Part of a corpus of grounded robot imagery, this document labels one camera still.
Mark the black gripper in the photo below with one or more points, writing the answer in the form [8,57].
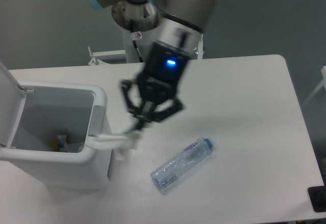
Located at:
[157,82]

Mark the clear plastic water bottle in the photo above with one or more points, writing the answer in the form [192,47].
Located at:
[180,164]

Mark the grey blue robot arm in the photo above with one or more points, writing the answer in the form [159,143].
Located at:
[192,13]

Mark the trash inside can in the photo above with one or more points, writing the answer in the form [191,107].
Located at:
[63,144]

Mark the white trash can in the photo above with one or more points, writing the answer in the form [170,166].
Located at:
[46,129]

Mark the white trash can lid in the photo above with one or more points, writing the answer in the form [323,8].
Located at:
[13,97]

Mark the white furniture leg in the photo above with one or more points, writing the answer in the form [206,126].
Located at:
[320,87]

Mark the black device at table edge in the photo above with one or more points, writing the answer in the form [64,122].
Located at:
[317,198]

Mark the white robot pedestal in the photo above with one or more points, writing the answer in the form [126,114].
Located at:
[132,45]

